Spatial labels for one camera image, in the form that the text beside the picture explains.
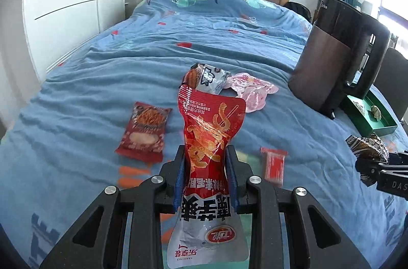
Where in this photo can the small beige candy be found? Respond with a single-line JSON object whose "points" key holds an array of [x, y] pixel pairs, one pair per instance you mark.
{"points": [[375, 110]]}

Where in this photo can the black brown electric kettle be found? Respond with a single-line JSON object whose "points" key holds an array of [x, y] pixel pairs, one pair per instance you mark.
{"points": [[342, 57]]}

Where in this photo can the dark red noodle snack packet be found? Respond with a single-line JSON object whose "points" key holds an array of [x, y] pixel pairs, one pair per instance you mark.
{"points": [[143, 138]]}

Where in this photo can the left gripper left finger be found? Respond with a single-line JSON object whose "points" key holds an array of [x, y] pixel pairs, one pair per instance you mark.
{"points": [[121, 219]]}

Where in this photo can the pink cartoon snack pouch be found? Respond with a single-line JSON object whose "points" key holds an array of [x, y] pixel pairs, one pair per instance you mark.
{"points": [[251, 89]]}

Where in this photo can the white cartoon candy packet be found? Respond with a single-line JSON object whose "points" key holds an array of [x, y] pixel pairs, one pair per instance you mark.
{"points": [[360, 106]]}

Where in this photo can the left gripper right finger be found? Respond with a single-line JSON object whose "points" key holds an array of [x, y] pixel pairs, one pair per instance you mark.
{"points": [[287, 222]]}

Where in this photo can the brown gold cereal bar packet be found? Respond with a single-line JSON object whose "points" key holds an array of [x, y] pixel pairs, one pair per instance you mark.
{"points": [[370, 152]]}

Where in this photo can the green shallow tray box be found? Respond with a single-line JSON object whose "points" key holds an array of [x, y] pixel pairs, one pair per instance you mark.
{"points": [[367, 124]]}

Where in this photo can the blue patterned bed duvet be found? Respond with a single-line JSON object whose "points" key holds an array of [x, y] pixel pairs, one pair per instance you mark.
{"points": [[61, 151]]}

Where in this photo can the silver chocolate cookie packet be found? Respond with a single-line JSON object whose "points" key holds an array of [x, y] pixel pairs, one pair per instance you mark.
{"points": [[206, 78]]}

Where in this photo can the long red white snack bag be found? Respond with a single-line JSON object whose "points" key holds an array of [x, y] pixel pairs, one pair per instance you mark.
{"points": [[208, 230]]}

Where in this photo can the grey office chair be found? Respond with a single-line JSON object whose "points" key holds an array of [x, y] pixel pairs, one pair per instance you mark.
{"points": [[392, 81]]}

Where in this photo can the small red candy packet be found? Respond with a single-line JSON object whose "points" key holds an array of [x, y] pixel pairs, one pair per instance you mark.
{"points": [[274, 162]]}

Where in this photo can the white wardrobe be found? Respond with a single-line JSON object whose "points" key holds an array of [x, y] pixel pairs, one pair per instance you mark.
{"points": [[38, 35]]}

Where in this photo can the black backpack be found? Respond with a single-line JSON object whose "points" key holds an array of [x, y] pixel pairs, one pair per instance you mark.
{"points": [[299, 9]]}

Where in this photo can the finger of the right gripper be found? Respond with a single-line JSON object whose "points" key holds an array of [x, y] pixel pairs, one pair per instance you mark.
{"points": [[398, 157], [392, 179]]}

